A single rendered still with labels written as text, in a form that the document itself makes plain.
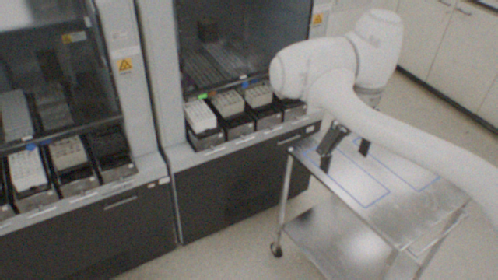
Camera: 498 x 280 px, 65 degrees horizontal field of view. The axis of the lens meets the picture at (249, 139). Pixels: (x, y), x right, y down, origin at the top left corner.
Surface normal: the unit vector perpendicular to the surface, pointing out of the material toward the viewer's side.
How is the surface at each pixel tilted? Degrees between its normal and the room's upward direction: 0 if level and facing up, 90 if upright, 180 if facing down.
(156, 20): 90
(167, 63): 90
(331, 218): 0
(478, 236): 0
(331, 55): 18
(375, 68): 89
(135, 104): 90
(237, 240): 0
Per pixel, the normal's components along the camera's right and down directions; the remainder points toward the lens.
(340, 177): 0.04, -0.74
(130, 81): 0.49, 0.59
